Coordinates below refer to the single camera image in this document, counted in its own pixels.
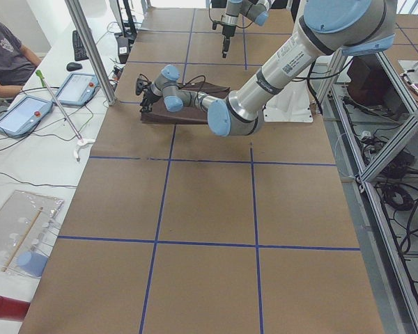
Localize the black keyboard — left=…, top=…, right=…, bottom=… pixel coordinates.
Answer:
left=72, top=30, right=88, bottom=61

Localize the red cylinder tube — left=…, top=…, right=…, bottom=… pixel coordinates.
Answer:
left=0, top=295, right=31, bottom=321

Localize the dark brown t-shirt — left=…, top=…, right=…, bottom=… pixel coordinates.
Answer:
left=140, top=81, right=231, bottom=125

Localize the aluminium frame post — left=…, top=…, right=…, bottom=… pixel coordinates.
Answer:
left=65, top=0, right=116, bottom=106

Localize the teach pendant tablet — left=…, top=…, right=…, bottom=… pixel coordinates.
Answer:
left=0, top=96, right=53, bottom=137
left=56, top=72, right=99, bottom=106

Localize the near teach pendant tablet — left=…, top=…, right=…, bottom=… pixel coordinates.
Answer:
left=0, top=96, right=53, bottom=137

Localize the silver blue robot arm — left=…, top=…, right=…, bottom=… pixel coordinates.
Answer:
left=210, top=0, right=273, bottom=58
left=135, top=1, right=397, bottom=136

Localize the clear plastic sheet board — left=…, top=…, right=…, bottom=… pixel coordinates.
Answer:
left=0, top=191, right=64, bottom=278

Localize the aluminium frame rack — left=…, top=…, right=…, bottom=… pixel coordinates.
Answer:
left=313, top=42, right=418, bottom=333

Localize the reacher grabber stick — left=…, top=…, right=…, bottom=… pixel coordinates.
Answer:
left=36, top=70, right=95, bottom=162

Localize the seated person in grey shirt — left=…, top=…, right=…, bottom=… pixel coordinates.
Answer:
left=0, top=22, right=42, bottom=100

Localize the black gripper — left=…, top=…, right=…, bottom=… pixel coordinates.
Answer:
left=135, top=74, right=157, bottom=113
left=212, top=20, right=234, bottom=58

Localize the light blue plastic cup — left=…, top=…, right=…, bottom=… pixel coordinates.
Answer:
left=17, top=251, right=48, bottom=277

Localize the far teach pendant tablet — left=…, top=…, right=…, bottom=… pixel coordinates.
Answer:
left=56, top=72, right=99, bottom=106

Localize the black computer mouse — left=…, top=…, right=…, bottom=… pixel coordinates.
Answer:
left=66, top=62, right=83, bottom=72

